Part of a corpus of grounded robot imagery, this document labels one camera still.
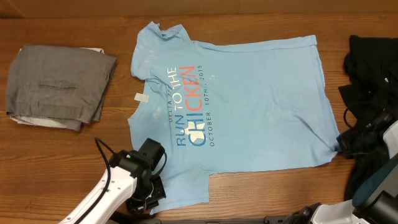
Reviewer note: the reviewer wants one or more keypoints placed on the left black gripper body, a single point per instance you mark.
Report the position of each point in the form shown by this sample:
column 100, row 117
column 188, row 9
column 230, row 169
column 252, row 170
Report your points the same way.
column 147, row 197

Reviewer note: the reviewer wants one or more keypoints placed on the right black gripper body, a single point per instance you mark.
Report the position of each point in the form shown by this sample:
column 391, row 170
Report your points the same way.
column 357, row 145

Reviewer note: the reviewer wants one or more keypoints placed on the light blue printed t-shirt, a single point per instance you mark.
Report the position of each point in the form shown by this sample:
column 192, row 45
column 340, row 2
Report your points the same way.
column 229, row 108

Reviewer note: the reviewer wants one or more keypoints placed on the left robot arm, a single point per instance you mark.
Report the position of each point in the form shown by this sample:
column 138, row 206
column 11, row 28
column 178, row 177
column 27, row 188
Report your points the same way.
column 128, row 179

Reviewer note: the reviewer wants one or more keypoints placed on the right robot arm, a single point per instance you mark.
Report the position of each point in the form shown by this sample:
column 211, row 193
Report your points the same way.
column 371, row 194

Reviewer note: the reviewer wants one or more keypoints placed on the black polo shirt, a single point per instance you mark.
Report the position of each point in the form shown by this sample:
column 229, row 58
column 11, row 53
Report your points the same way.
column 371, row 65

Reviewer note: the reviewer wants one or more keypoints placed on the folded grey trousers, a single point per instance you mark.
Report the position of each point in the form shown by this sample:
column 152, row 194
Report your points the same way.
column 58, row 87

